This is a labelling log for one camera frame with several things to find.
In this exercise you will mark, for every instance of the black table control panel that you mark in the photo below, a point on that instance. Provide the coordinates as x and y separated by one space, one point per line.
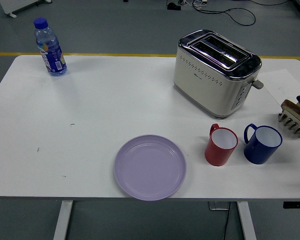
296 204

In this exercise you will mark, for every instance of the clear bracket under table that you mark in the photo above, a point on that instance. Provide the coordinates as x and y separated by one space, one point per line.
216 206

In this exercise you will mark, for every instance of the white table leg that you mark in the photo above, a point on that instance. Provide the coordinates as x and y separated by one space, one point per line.
63 220
247 220

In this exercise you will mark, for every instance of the blue mug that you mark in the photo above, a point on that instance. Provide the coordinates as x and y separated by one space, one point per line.
257 153

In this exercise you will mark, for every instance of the bread slice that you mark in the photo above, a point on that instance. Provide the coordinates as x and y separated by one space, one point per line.
293 107

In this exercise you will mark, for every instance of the blue-capped water bottle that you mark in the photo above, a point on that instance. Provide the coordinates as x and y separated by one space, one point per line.
52 52

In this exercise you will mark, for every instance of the red mug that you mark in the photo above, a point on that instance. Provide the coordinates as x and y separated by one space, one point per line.
217 155

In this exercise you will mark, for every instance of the purple plate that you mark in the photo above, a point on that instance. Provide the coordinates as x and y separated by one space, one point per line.
150 167

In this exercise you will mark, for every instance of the metal toast rack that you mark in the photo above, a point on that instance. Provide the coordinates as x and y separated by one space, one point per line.
293 128

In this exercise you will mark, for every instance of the cream and chrome toaster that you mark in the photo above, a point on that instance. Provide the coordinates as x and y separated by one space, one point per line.
202 82

